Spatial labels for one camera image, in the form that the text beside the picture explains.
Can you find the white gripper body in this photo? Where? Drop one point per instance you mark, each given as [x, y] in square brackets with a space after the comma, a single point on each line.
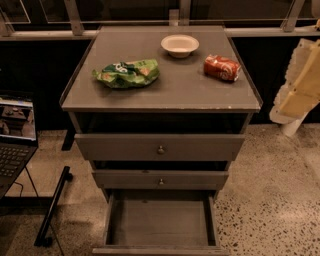
[300, 87]

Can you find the top grey drawer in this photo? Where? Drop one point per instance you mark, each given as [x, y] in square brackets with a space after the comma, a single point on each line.
[159, 147]

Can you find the white cylindrical post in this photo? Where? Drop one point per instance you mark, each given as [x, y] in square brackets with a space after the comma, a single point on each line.
[291, 128]

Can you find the crushed red soda can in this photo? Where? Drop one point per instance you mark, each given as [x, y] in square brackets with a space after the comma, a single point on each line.
[221, 67]

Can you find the grey drawer cabinet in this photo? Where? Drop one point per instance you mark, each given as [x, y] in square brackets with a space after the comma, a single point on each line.
[182, 100]

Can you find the black laptop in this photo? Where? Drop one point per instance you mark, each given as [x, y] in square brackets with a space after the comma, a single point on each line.
[18, 136]

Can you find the white paper bowl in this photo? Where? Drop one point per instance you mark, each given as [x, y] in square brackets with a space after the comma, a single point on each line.
[179, 46]

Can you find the middle grey drawer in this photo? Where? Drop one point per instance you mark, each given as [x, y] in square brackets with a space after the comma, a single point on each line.
[160, 179]

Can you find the open bottom grey drawer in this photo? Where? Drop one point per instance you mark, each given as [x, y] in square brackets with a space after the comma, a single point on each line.
[160, 223]

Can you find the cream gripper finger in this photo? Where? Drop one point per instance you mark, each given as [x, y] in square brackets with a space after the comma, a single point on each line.
[301, 93]

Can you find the metal window railing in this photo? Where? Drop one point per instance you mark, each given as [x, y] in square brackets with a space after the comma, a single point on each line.
[38, 19]

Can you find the black laptop stand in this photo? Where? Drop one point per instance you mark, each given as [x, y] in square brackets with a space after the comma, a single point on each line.
[38, 205]

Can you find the green rice chip bag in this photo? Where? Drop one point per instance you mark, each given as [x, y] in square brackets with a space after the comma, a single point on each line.
[124, 75]

